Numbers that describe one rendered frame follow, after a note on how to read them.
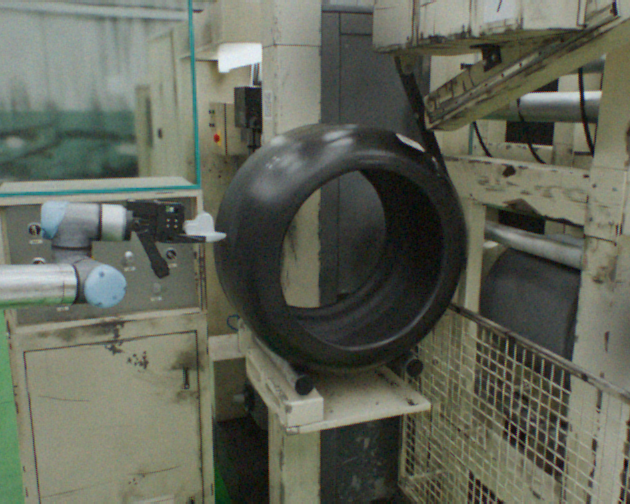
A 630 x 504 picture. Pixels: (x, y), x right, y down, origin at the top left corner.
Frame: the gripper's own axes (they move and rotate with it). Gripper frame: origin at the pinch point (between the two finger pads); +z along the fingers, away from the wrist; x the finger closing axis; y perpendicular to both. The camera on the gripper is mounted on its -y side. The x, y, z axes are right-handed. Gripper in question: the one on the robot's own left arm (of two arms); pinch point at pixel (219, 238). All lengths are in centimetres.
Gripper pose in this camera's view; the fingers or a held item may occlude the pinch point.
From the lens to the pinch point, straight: 139.5
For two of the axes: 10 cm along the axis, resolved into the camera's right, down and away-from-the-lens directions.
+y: 1.1, -9.7, -2.0
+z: 9.3, 0.3, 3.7
